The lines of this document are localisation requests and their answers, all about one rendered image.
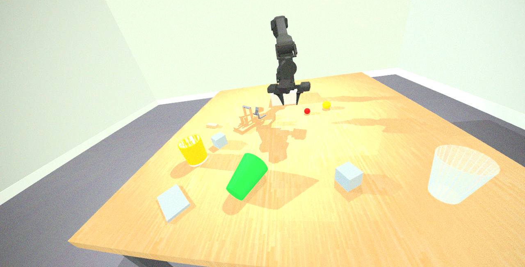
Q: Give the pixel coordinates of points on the yellow cup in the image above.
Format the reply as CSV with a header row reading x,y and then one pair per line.
x,y
193,150

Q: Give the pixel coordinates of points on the green tapered cup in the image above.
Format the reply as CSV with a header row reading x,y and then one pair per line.
x,y
249,171

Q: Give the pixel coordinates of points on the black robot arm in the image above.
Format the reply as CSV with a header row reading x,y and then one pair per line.
x,y
285,51

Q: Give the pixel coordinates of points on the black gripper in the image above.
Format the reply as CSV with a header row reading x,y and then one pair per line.
x,y
304,86

